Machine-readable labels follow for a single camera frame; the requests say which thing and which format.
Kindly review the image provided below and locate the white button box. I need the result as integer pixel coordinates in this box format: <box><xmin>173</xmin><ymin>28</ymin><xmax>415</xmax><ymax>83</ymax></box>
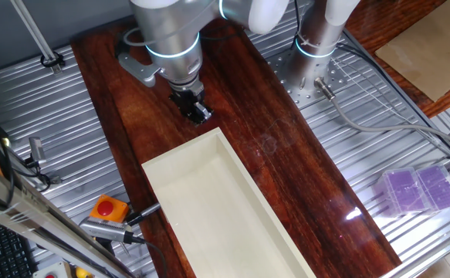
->
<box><xmin>32</xmin><ymin>261</ymin><xmax>73</xmax><ymax>278</ymax></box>

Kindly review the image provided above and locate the silver stand pole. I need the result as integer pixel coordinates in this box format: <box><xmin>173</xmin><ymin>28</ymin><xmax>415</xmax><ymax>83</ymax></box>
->
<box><xmin>10</xmin><ymin>0</ymin><xmax>63</xmax><ymax>75</ymax></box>

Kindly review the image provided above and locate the clear box with purple insert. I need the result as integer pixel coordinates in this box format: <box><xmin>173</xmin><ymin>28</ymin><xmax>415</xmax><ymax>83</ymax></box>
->
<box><xmin>374</xmin><ymin>168</ymin><xmax>431</xmax><ymax>218</ymax></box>
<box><xmin>415</xmin><ymin>164</ymin><xmax>450</xmax><ymax>212</ymax></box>

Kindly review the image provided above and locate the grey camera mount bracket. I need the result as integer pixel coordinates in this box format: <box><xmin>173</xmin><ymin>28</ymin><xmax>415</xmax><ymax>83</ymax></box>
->
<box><xmin>117</xmin><ymin>52</ymin><xmax>161</xmax><ymax>88</ymax></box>

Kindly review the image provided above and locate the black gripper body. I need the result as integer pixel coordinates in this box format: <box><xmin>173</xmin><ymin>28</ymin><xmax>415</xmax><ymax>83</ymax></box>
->
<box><xmin>168</xmin><ymin>87</ymin><xmax>207</xmax><ymax>119</ymax></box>

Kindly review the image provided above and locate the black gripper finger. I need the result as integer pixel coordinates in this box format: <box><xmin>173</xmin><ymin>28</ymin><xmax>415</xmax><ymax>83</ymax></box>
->
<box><xmin>185</xmin><ymin>110</ymin><xmax>204</xmax><ymax>126</ymax></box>
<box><xmin>193</xmin><ymin>101</ymin><xmax>215</xmax><ymax>122</ymax></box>

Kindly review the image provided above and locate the dark red wooden board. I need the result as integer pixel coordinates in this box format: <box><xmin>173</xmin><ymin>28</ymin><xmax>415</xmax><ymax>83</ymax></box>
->
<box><xmin>70</xmin><ymin>17</ymin><xmax>402</xmax><ymax>278</ymax></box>

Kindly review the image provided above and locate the small grey camera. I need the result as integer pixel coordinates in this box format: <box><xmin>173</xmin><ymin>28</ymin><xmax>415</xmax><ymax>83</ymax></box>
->
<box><xmin>29</xmin><ymin>137</ymin><xmax>47</xmax><ymax>165</ymax></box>

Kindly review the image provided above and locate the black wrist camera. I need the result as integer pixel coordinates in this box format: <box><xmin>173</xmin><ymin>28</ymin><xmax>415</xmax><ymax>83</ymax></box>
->
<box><xmin>114</xmin><ymin>40</ymin><xmax>131</xmax><ymax>59</ymax></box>

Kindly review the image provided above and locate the black clamp with threaded rod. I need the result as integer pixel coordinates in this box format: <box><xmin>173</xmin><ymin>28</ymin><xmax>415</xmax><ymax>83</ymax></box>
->
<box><xmin>125</xmin><ymin>202</ymin><xmax>162</xmax><ymax>228</ymax></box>

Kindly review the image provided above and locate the aluminium frame beam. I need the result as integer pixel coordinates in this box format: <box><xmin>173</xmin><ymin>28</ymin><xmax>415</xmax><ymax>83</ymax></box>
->
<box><xmin>0</xmin><ymin>156</ymin><xmax>137</xmax><ymax>278</ymax></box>

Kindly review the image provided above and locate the cream rectangular box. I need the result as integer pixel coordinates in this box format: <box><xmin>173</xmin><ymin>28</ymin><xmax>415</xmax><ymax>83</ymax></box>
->
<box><xmin>141</xmin><ymin>127</ymin><xmax>317</xmax><ymax>278</ymax></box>

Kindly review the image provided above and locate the orange emergency stop box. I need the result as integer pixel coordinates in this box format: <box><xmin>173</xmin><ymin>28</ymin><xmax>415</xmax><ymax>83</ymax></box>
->
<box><xmin>89</xmin><ymin>194</ymin><xmax>130</xmax><ymax>224</ymax></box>

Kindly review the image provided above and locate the black pole tie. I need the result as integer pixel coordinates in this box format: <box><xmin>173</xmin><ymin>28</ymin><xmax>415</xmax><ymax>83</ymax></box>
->
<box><xmin>40</xmin><ymin>51</ymin><xmax>66</xmax><ymax>69</ymax></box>

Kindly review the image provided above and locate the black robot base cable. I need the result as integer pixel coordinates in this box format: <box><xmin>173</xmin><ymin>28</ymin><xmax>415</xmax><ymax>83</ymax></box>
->
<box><xmin>293</xmin><ymin>0</ymin><xmax>303</xmax><ymax>38</ymax></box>

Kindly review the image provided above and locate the black cable along table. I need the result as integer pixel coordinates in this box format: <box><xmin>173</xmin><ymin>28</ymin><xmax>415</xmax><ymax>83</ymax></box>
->
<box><xmin>336</xmin><ymin>42</ymin><xmax>450</xmax><ymax>158</ymax></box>

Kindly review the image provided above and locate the grey cable with metal plug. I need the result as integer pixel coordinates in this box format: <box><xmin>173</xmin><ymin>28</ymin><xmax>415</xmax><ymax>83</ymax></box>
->
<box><xmin>313</xmin><ymin>76</ymin><xmax>450</xmax><ymax>152</ymax></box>

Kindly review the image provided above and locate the brown cardboard sheet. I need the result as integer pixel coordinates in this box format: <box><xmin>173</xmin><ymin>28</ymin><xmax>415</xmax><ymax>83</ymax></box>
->
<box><xmin>374</xmin><ymin>0</ymin><xmax>450</xmax><ymax>103</ymax></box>

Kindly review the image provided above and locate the black keyboard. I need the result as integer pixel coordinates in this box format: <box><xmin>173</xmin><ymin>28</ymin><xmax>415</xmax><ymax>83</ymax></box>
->
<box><xmin>0</xmin><ymin>214</ymin><xmax>39</xmax><ymax>278</ymax></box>

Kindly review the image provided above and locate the black camera cable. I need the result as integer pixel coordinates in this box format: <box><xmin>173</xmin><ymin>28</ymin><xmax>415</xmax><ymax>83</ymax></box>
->
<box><xmin>131</xmin><ymin>236</ymin><xmax>168</xmax><ymax>278</ymax></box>

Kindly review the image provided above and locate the short black cable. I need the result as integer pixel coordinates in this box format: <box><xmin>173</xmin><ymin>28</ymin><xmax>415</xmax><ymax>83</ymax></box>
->
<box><xmin>23</xmin><ymin>158</ymin><xmax>52</xmax><ymax>192</ymax></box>

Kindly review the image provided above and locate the thin white cable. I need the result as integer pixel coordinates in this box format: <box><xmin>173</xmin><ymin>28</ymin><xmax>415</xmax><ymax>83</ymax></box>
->
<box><xmin>330</xmin><ymin>56</ymin><xmax>448</xmax><ymax>150</ymax></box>

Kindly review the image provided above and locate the silver ribbed camera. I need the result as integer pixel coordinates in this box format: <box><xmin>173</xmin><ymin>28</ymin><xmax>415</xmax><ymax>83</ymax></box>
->
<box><xmin>79</xmin><ymin>216</ymin><xmax>135</xmax><ymax>245</ymax></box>

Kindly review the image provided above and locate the perforated robot base plate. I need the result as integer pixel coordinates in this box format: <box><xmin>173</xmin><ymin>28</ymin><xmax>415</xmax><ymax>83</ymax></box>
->
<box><xmin>266</xmin><ymin>48</ymin><xmax>349</xmax><ymax>107</ymax></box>

